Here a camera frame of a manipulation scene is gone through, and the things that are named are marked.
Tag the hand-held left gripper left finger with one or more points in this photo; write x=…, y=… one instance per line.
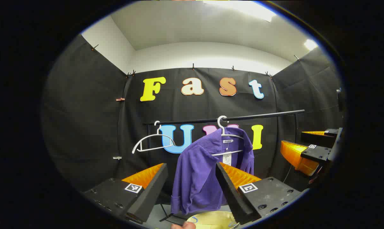
x=150, y=197

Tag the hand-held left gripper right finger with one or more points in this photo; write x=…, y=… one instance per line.
x=231, y=197

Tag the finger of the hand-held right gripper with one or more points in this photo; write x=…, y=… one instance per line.
x=316, y=153
x=316, y=139

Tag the cream laundry hamper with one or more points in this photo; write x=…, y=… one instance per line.
x=211, y=221

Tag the purple ribbed shirt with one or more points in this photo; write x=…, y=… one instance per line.
x=195, y=178

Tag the white hanger holding shirt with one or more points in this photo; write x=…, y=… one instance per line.
x=227, y=152

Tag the black clothes rack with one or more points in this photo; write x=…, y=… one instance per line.
x=259, y=115

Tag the empty white hanger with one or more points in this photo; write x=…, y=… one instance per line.
x=159, y=129

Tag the small ceiling light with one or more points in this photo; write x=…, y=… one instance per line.
x=310, y=44

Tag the black backdrop cloth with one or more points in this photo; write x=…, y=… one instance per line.
x=83, y=127

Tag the row of small black clips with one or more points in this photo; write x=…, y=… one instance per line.
x=193, y=66

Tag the long ceiling light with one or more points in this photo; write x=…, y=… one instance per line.
x=243, y=9

